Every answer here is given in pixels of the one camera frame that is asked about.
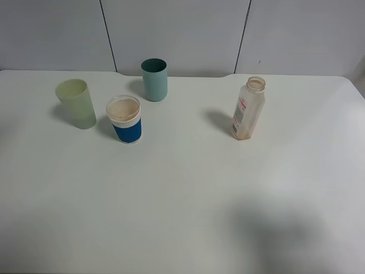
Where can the glass cup with blue sleeve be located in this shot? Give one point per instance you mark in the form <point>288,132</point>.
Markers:
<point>124,112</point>

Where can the clear plastic drink bottle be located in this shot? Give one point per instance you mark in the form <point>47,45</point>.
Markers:
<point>249,105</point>

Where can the teal plastic cup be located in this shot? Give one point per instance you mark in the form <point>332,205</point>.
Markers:
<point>155,79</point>

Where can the pale green plastic cup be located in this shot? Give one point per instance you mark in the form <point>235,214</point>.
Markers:
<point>75,98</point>

